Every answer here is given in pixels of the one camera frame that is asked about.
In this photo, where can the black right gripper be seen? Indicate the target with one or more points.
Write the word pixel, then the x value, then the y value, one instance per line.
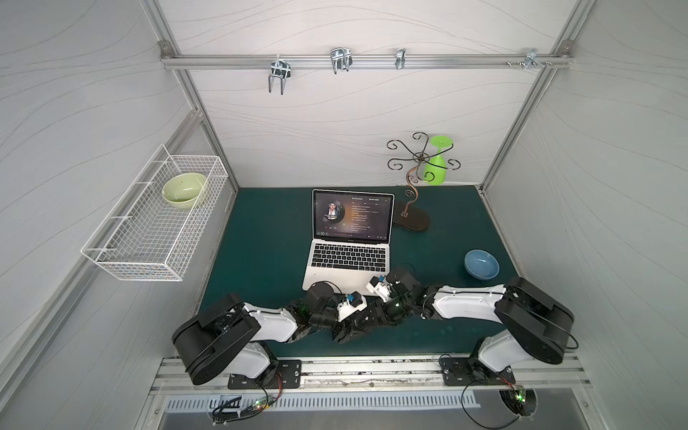
pixel 390 301

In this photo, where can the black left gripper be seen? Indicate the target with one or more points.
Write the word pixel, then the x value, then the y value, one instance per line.
pixel 354 325

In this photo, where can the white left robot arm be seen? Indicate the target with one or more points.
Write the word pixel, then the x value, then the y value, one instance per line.
pixel 232 335

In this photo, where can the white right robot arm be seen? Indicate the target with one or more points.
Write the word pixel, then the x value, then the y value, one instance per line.
pixel 534 324

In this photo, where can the silver laptop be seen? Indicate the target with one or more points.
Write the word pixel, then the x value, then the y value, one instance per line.
pixel 351 241

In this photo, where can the brown copper cup holder stand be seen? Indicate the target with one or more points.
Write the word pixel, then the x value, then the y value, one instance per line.
pixel 405 214

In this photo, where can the blue bowl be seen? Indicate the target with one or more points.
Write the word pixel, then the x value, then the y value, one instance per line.
pixel 481 265

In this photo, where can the green plastic goblet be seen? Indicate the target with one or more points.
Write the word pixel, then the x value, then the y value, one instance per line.
pixel 436 166

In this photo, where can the green ceramic bowl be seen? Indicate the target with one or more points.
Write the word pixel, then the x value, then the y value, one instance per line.
pixel 185 191

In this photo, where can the metal single hook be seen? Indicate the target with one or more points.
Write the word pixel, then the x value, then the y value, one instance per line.
pixel 400 59

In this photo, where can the metal double hook middle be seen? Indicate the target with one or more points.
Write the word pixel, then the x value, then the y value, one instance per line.
pixel 341 59

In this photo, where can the metal double hook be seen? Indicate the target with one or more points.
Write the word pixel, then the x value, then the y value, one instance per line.
pixel 341 59
pixel 280 72

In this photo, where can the metal double hook left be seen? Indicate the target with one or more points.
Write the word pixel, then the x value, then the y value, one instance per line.
pixel 280 72

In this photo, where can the metal hook right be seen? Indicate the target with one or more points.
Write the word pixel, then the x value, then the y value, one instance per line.
pixel 531 62

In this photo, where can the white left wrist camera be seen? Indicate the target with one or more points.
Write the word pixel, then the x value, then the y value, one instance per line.
pixel 351 304

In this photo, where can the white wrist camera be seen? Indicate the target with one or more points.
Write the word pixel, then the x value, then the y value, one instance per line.
pixel 378 286
pixel 351 304

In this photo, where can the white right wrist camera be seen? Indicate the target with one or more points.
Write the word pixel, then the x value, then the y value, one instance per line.
pixel 378 286

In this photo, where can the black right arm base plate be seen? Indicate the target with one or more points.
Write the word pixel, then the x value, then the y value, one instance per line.
pixel 462 371

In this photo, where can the white slotted cable duct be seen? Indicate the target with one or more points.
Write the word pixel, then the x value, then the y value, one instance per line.
pixel 328 401

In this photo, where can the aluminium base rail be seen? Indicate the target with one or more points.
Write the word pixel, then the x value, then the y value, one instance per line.
pixel 374 374

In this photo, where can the white wire basket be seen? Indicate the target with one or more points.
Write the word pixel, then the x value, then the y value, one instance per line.
pixel 145 239

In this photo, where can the aluminium top rail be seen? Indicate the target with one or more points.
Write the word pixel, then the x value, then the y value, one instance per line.
pixel 360 62

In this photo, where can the aluminium frame post right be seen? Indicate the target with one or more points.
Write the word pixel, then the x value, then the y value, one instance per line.
pixel 561 48

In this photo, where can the aluminium frame post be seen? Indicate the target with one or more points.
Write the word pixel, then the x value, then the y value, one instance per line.
pixel 561 48
pixel 169 48

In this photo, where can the aluminium frame post left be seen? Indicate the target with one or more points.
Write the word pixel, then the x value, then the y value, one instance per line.
pixel 169 48

